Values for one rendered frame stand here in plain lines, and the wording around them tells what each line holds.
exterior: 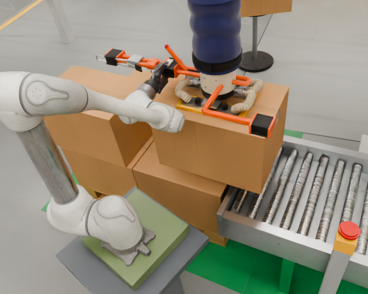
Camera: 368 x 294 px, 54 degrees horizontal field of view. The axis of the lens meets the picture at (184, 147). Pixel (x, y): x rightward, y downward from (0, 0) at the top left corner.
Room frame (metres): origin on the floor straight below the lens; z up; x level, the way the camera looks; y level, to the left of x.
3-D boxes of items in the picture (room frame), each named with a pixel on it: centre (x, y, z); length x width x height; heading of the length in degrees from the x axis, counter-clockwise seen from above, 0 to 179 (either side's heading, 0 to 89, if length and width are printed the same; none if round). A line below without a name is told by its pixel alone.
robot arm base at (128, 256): (0.87, 0.30, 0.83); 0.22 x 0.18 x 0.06; 45
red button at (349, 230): (0.63, -0.51, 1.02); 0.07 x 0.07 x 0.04
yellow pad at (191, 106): (1.36, -0.16, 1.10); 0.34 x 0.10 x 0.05; 56
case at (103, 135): (1.91, 0.52, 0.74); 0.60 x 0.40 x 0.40; 56
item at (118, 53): (1.77, 0.28, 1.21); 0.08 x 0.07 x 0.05; 56
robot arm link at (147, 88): (1.39, 0.13, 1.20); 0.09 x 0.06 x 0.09; 56
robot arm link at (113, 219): (0.89, 0.33, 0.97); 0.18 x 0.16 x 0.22; 68
